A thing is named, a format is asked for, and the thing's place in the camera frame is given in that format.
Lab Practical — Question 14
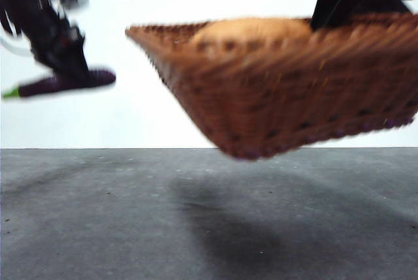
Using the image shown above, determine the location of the purple eggplant with green stem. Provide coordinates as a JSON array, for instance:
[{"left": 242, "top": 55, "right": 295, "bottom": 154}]
[{"left": 1, "top": 67, "right": 117, "bottom": 100}]

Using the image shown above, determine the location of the brown potato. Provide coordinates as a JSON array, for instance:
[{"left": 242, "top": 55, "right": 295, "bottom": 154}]
[{"left": 191, "top": 18, "right": 312, "bottom": 55}]

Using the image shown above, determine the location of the brown woven wicker basket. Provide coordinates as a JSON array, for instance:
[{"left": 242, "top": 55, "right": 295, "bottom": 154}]
[{"left": 125, "top": 12, "right": 418, "bottom": 161}]

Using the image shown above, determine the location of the pale grey cable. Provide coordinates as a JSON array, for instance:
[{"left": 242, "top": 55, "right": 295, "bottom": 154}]
[{"left": 0, "top": 36, "right": 34, "bottom": 58}]

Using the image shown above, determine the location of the black cable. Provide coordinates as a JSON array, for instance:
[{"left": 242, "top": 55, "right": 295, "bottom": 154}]
[{"left": 0, "top": 7, "right": 21, "bottom": 39}]

